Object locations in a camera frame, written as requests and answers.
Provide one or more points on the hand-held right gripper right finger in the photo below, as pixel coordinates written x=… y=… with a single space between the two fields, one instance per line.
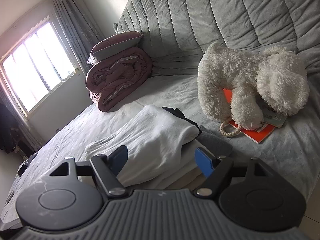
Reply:
x=203 y=162

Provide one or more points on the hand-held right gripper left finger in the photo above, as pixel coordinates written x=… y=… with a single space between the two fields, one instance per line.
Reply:
x=120 y=158

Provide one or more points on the white pants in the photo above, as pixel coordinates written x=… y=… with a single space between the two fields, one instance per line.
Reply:
x=155 y=140

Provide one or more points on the grey folded garment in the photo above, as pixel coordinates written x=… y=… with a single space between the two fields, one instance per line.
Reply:
x=215 y=142

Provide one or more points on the cream folded garment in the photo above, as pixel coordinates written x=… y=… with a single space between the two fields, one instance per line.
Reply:
x=185 y=177

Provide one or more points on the orange book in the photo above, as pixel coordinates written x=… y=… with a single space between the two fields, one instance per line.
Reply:
x=260 y=133

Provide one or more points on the pink folded quilt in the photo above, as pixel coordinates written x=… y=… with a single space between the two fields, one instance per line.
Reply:
x=117 y=80

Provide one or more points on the beige book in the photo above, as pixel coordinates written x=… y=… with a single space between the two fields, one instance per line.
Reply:
x=276 y=120

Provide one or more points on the black tablet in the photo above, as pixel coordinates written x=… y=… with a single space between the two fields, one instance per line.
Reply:
x=23 y=168

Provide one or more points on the white plush dog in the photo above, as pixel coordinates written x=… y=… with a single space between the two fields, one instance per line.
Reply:
x=250 y=75

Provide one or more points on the pink pillow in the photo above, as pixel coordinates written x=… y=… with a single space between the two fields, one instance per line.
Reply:
x=115 y=45

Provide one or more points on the dark hanging coats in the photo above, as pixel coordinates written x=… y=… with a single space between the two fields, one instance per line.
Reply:
x=7 y=130

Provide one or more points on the window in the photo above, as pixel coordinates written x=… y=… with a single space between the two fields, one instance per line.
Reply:
x=35 y=65

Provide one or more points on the grey padded headboard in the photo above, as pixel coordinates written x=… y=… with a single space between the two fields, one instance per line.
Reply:
x=212 y=12

